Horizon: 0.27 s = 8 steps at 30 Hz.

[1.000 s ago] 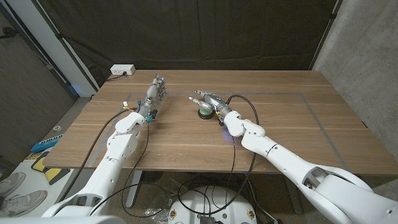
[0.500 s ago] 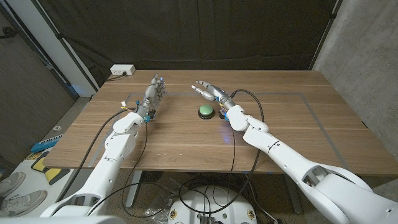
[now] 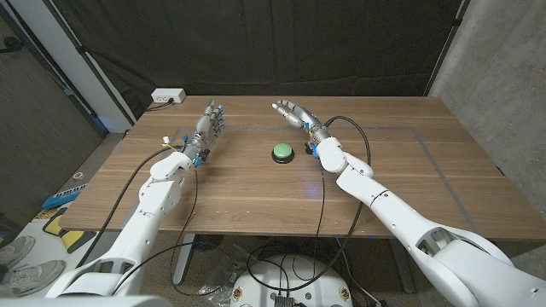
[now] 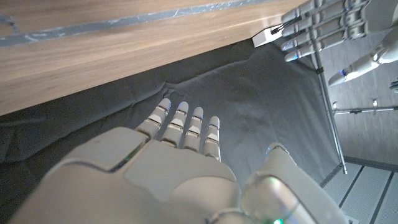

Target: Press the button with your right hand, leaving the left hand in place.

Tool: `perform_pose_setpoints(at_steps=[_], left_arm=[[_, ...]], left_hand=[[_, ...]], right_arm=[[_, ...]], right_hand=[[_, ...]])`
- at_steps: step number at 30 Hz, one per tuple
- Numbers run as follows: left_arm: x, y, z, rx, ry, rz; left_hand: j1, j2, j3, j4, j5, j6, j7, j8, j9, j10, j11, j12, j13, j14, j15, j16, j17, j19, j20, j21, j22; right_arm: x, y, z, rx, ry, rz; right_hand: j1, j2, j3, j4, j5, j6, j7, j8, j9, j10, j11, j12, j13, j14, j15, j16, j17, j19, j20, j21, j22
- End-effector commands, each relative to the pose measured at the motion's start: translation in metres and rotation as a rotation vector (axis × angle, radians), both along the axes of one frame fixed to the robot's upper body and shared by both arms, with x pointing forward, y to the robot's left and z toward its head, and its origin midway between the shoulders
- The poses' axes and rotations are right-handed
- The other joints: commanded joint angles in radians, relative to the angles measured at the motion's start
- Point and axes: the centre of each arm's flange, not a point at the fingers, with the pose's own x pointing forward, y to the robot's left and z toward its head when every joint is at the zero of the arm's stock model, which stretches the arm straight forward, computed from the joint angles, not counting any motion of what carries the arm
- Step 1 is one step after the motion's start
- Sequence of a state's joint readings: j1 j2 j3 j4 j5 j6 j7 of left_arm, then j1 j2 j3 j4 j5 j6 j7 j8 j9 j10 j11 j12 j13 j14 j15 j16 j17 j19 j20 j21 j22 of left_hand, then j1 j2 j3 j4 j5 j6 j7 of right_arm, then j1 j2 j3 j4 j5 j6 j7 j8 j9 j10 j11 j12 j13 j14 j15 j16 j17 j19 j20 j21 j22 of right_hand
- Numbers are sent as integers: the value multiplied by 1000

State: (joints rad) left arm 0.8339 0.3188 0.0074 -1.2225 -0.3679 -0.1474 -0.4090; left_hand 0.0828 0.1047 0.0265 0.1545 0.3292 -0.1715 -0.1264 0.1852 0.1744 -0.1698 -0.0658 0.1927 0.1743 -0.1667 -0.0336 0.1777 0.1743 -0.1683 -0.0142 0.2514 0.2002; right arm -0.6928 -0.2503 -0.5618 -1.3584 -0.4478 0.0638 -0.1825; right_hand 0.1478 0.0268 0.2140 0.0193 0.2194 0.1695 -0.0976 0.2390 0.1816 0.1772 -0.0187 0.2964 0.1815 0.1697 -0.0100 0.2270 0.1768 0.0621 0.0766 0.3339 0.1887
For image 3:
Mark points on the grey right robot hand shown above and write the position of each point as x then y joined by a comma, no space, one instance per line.
300,115

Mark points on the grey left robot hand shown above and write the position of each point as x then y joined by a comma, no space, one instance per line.
204,130

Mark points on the green button with black base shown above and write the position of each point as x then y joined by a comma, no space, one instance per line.
282,150

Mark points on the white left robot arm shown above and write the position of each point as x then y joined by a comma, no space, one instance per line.
145,221

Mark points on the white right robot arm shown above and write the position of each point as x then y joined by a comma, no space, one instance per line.
396,213

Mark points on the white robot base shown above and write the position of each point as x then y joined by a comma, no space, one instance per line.
294,285

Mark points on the white power strip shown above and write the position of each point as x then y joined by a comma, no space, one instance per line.
168,95

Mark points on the black backdrop curtain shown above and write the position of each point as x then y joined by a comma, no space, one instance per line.
277,42

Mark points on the grey table leg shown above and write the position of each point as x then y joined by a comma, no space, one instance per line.
403,268
183,256

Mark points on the black backdrop stand pole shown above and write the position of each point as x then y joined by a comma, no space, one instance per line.
448,40
85,55

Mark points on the clear plastic bag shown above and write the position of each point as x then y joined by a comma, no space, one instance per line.
226,268

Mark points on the white floor mat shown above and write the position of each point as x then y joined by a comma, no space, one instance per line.
47,247

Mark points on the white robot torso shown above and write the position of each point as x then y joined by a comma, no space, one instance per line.
85,302

